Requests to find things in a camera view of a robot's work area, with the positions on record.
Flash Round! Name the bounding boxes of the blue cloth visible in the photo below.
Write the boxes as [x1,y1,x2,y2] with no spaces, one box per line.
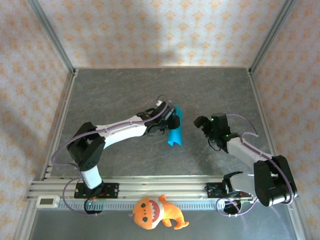
[166,104,184,147]

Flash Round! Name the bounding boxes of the orange shark plush toy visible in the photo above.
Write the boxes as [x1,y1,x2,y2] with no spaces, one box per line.
[127,194,190,231]

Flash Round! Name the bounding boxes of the small white display device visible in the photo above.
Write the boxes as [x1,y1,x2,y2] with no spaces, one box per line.
[35,195,61,209]

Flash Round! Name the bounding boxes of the aluminium table side rail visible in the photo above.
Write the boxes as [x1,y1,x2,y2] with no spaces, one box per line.
[246,67,286,181]
[39,69,80,181]

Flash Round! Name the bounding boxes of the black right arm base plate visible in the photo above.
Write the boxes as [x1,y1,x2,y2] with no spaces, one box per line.
[205,182,253,200]

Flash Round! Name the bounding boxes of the aluminium mounting rail beam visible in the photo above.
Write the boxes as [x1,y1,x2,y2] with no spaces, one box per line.
[26,175,300,202]

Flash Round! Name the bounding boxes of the black round cable port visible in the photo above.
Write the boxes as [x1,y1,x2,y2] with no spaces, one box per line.
[83,198,104,216]
[223,199,243,216]

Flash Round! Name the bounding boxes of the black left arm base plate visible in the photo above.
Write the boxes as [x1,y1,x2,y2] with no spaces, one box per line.
[74,182,120,200]

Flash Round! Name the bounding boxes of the aluminium frame post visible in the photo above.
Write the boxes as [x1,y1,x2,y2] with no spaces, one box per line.
[26,0,77,76]
[246,0,300,76]

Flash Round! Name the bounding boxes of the aluminium frame leg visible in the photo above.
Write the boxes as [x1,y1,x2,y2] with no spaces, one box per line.
[12,199,38,240]
[284,199,315,240]

